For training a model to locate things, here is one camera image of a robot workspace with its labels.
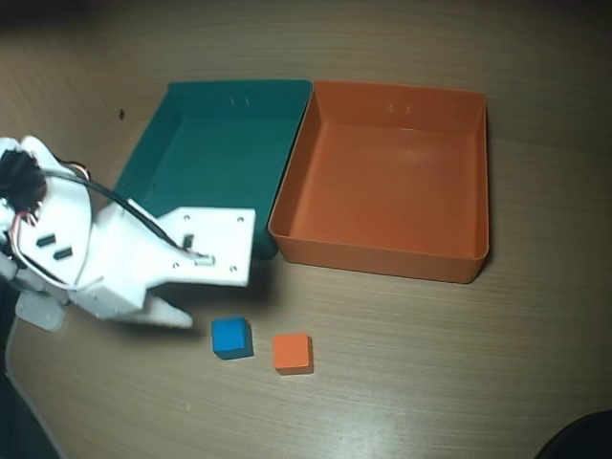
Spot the thin red black servo wire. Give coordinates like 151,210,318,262
61,164,95,182

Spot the orange cube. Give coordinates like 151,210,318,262
271,332,315,376

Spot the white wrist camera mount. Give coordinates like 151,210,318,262
155,206,257,289

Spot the orange plastic box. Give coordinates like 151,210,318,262
267,79,492,286

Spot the blue cube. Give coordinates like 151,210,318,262
210,316,254,361

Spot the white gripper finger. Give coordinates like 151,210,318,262
141,294,195,332

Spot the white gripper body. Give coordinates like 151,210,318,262
71,198,174,322

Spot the teal plastic box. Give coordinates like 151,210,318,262
114,78,315,262

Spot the translucent white robot base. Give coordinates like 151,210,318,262
15,286,66,335

